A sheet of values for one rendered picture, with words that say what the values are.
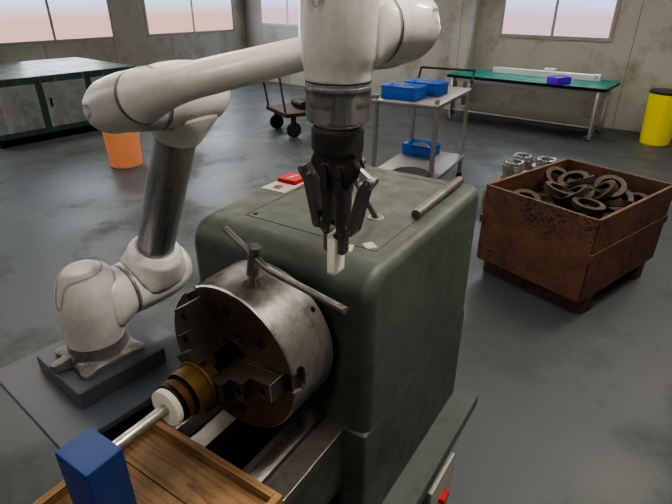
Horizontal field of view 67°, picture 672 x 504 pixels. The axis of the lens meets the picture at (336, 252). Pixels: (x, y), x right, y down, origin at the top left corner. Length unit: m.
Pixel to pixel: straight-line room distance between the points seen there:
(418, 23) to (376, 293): 0.46
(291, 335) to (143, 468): 0.41
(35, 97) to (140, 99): 6.68
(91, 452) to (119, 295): 0.67
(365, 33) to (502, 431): 2.03
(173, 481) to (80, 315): 0.55
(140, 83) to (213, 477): 0.74
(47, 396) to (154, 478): 0.58
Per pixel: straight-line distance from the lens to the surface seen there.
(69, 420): 1.50
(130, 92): 1.00
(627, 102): 8.36
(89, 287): 1.43
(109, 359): 1.53
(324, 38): 0.66
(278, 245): 1.05
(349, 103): 0.68
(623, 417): 2.73
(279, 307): 0.91
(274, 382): 0.91
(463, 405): 1.73
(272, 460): 1.12
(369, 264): 0.95
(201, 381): 0.93
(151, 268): 1.48
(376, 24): 0.69
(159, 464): 1.13
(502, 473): 2.30
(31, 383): 1.67
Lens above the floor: 1.70
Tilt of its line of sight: 27 degrees down
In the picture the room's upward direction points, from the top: straight up
